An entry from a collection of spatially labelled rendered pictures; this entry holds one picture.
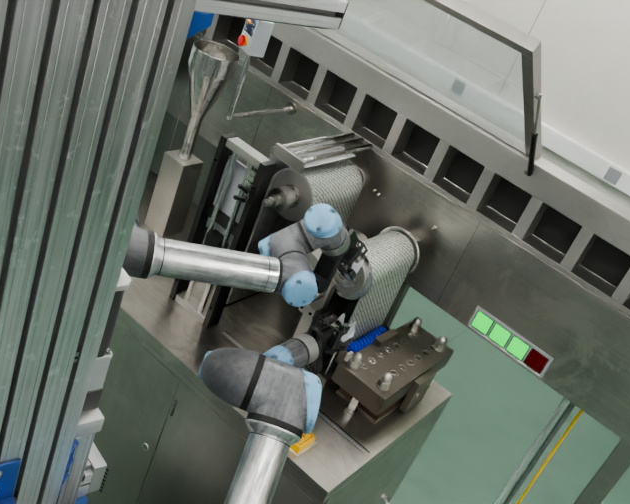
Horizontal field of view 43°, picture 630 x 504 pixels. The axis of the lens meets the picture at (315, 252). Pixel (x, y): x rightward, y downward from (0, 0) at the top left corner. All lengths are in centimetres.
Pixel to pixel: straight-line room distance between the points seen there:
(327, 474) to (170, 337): 57
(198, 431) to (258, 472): 72
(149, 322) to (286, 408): 80
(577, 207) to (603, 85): 242
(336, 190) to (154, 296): 61
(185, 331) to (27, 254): 126
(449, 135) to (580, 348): 67
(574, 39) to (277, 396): 335
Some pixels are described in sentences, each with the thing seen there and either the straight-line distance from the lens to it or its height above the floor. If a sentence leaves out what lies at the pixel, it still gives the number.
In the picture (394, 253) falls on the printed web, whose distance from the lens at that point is 221.
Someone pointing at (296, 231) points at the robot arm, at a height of 145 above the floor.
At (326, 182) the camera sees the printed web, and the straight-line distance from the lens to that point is 220.
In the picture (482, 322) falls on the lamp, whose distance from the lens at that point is 234.
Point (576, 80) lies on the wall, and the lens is 459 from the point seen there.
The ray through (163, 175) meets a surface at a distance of 260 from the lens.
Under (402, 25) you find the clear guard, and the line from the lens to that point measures 209.
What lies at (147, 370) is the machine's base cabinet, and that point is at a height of 76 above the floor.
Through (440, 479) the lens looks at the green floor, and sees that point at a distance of 366.
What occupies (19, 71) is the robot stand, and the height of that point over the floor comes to 192.
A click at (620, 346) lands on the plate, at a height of 136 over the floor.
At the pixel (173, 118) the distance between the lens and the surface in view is 287.
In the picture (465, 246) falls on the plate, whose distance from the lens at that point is 231.
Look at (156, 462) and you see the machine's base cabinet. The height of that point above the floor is 50.
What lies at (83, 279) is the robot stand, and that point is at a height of 162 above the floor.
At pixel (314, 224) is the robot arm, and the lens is 176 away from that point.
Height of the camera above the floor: 229
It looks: 29 degrees down
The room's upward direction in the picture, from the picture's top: 23 degrees clockwise
